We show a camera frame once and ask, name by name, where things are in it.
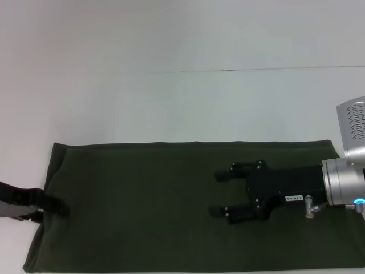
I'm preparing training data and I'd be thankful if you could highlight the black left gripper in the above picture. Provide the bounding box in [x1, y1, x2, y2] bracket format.
[0, 180, 71, 224]

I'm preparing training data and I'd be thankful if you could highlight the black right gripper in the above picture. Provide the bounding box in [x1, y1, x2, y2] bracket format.
[210, 159, 328, 225]

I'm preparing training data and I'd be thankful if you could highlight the dark green FREE t-shirt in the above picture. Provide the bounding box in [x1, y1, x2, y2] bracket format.
[22, 139, 365, 274]

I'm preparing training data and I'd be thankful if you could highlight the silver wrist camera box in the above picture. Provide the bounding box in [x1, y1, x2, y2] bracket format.
[335, 96, 365, 168]

